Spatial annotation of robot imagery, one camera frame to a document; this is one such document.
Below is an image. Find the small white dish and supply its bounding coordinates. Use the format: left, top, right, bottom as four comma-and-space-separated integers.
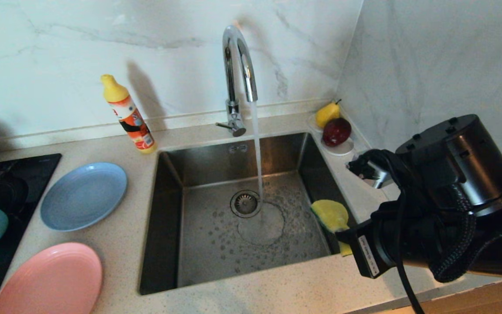
307, 112, 356, 157

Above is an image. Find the black braided cable sleeve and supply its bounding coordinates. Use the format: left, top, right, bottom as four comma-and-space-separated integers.
430, 196, 478, 283

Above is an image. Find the orange yellow detergent bottle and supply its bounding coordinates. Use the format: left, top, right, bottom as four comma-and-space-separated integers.
100, 74, 157, 154

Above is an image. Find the black glass cooktop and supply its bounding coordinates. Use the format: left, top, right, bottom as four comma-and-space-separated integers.
0, 154, 62, 314

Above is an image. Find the yellow green fish-shaped sponge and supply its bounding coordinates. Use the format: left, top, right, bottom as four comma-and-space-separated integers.
311, 199, 353, 256

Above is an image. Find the pink plate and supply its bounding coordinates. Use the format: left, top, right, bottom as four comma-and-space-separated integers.
0, 242, 103, 314

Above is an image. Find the chrome curved faucet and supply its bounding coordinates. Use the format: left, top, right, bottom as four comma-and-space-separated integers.
215, 25, 259, 137

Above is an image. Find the blue plate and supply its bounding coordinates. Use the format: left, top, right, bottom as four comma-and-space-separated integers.
40, 162, 128, 232

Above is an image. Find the round metal drain strainer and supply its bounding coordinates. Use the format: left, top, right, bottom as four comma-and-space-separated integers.
230, 190, 262, 218

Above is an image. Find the dark red apple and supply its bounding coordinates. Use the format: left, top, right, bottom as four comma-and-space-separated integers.
322, 118, 352, 147

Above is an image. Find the yellow pear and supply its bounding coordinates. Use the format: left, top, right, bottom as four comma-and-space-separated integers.
315, 99, 342, 129

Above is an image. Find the brown wooden cabinet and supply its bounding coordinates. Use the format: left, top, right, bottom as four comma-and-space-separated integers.
421, 279, 502, 314

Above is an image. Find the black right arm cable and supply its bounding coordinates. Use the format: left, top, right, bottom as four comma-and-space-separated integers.
364, 150, 426, 314

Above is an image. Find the stainless steel sink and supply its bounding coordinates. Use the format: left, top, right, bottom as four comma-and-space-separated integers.
139, 132, 367, 296

